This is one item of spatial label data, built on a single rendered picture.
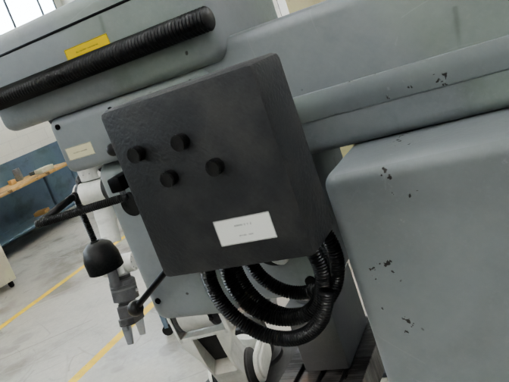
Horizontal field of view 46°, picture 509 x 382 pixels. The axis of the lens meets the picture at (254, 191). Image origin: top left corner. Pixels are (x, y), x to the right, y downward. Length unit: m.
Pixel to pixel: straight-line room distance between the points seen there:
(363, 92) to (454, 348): 0.35
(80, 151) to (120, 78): 0.17
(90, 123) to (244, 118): 0.48
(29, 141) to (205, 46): 10.39
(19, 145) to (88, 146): 10.01
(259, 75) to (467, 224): 0.30
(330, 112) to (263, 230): 0.27
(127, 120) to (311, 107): 0.29
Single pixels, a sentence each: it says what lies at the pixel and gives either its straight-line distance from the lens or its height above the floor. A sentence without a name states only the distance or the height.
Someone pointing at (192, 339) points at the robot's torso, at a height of 0.92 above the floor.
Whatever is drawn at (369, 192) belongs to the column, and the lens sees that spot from 0.74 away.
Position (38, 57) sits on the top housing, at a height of 1.83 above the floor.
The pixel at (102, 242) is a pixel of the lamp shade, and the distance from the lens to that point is 1.21.
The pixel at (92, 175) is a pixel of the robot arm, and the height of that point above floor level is 1.51.
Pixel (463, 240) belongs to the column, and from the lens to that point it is 0.75.
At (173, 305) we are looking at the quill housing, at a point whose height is 1.35.
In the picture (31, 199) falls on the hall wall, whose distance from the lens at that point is 10.95.
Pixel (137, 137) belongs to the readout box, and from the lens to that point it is 0.67.
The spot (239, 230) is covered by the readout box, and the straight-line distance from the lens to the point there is 0.65.
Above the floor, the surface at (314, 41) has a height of 1.71.
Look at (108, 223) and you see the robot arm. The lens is 2.06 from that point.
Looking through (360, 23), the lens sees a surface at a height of 1.72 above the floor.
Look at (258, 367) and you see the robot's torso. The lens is 2.17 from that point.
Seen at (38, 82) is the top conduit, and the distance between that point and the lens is 1.03.
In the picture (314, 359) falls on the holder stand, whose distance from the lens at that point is 1.59.
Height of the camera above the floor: 1.74
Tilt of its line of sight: 13 degrees down
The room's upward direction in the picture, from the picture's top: 20 degrees counter-clockwise
